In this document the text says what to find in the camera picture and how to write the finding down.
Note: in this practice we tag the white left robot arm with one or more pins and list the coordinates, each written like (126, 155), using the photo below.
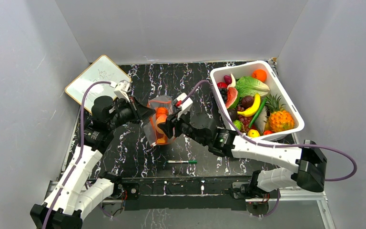
(72, 200)

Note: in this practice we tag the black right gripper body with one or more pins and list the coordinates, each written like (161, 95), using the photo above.
(176, 126)

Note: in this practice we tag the orange fruit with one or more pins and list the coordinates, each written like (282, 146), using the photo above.
(260, 75)

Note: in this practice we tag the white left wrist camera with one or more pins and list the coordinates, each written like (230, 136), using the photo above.
(122, 90)

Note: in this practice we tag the white garlic wedge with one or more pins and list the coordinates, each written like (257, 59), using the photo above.
(232, 82)

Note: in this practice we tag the yellow banana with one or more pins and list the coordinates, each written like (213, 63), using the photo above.
(253, 109)

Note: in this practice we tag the small whiteboard yellow frame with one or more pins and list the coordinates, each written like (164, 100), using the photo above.
(102, 69)

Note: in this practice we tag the clear zip bag orange zipper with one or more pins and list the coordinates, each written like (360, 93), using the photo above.
(163, 106)

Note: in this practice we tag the orange papaya slice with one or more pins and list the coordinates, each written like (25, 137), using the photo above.
(161, 137)

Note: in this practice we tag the green chili pepper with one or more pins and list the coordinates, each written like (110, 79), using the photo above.
(256, 115)

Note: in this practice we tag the purple onion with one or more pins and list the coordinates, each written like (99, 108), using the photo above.
(228, 79)

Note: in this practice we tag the green lettuce leaf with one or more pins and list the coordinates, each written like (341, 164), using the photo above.
(247, 85)

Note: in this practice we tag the white plastic bin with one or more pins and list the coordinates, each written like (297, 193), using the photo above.
(275, 86)

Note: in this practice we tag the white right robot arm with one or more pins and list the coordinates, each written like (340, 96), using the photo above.
(302, 166)

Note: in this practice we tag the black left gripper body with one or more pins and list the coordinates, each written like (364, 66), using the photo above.
(126, 113)

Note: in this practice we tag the pineapple toy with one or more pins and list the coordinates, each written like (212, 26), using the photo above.
(279, 119)

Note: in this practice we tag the green capped marker pen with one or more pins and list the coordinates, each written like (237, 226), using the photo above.
(193, 162)

